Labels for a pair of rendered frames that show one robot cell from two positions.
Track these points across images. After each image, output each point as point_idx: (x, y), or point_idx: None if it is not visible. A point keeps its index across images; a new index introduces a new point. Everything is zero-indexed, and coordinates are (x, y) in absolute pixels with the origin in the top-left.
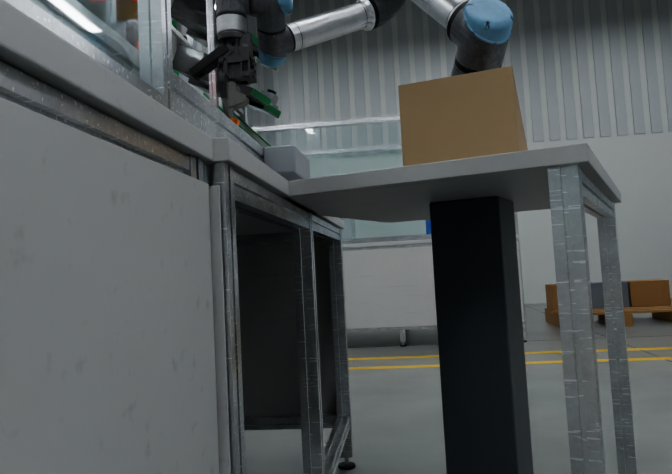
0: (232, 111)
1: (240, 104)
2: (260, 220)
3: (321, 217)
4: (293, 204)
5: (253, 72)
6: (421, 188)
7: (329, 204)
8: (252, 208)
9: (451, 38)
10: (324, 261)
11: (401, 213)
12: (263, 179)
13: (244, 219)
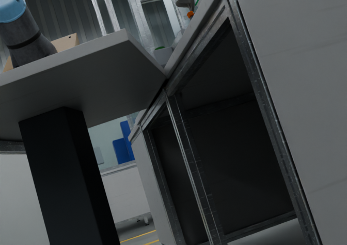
0: (190, 3)
1: (184, 0)
2: (218, 62)
3: (171, 72)
4: (154, 102)
5: None
6: (89, 123)
7: (140, 101)
8: (146, 126)
9: None
10: (281, 30)
11: (103, 86)
12: (140, 118)
13: (220, 65)
